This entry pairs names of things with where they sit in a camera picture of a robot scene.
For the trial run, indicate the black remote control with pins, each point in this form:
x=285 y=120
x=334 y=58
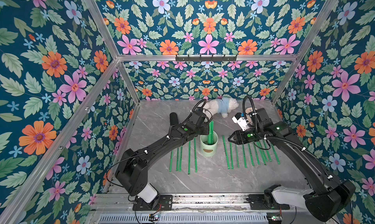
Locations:
x=174 y=119

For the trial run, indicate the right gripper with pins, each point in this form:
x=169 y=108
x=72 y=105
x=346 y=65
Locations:
x=236 y=137

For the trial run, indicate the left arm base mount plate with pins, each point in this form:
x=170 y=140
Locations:
x=162 y=202

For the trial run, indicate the light green storage cup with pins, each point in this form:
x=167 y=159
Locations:
x=206 y=149

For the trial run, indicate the black wall hook rack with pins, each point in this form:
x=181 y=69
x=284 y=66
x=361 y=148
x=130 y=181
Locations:
x=206 y=58

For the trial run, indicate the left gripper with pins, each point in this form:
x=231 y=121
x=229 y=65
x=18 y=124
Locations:
x=205 y=131

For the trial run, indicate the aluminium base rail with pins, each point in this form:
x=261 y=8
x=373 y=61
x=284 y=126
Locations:
x=181 y=201

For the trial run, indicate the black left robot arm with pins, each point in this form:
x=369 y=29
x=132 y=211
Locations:
x=132 y=170

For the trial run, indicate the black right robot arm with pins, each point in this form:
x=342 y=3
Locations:
x=327 y=195

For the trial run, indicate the white vented cable duct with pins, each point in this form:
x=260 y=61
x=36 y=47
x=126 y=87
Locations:
x=185 y=218

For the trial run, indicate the white plush teddy bear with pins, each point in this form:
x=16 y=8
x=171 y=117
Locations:
x=221 y=106

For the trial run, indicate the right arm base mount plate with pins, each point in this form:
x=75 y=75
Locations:
x=260 y=202

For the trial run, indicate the bundle of green wrapped straws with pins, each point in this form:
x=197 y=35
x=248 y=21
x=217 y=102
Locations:
x=211 y=134

